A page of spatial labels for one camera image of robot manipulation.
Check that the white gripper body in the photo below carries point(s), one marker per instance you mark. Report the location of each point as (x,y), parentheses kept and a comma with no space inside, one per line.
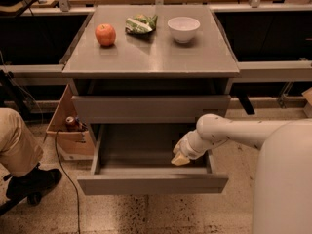
(186,147)

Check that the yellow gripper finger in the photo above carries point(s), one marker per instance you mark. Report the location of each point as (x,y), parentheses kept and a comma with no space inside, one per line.
(177,148)
(180,160)

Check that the grey drawer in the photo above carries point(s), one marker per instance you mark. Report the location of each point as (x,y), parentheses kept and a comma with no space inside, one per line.
(136,159)
(147,109)

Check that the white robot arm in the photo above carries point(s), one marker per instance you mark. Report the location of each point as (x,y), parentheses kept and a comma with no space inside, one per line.
(282,198)

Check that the grey drawer cabinet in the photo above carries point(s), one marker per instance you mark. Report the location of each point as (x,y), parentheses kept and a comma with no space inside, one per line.
(152,64)

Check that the grey top drawer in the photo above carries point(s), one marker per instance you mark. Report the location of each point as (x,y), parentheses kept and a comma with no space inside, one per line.
(147,109)

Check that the wooden box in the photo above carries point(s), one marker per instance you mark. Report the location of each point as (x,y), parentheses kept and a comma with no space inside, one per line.
(71,143)

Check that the red soda can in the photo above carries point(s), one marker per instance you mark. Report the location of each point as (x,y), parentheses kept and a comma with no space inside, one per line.
(71,124)

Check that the white bowl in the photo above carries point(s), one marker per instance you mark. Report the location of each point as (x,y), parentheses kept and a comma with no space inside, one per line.
(183,29)

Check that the green chip bag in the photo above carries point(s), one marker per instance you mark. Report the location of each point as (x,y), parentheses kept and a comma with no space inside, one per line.
(141,24)

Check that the red apple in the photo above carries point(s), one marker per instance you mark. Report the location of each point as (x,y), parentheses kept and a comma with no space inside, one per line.
(105,34)

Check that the black shoe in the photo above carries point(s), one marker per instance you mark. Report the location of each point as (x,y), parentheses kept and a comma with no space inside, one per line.
(35,181)

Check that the black chair base wheel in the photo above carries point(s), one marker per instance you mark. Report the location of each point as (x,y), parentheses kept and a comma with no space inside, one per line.
(19,200)

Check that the person leg beige trousers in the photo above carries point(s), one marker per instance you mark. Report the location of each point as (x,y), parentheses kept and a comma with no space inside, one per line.
(19,150)

